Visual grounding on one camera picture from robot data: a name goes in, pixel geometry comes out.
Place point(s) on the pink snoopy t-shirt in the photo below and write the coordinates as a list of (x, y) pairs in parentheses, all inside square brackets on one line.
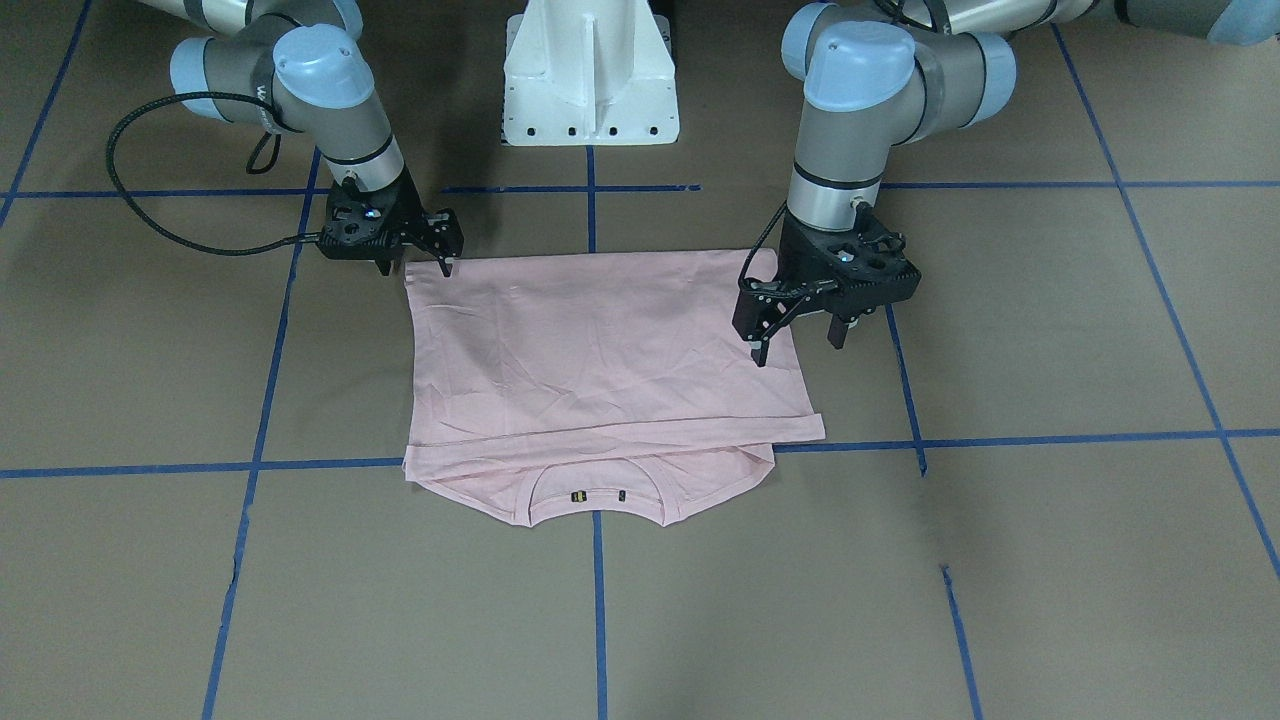
[(549, 385)]

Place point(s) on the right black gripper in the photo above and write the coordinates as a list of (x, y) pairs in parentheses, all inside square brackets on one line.
[(412, 211)]

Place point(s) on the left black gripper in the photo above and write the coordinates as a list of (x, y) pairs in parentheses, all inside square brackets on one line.
[(797, 255)]

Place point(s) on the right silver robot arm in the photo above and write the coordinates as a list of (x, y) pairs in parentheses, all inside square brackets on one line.
[(294, 68)]

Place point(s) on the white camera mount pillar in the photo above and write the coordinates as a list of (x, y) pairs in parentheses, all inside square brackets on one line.
[(599, 73)]

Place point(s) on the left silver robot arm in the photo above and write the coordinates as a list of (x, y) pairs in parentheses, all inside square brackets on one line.
[(879, 74)]

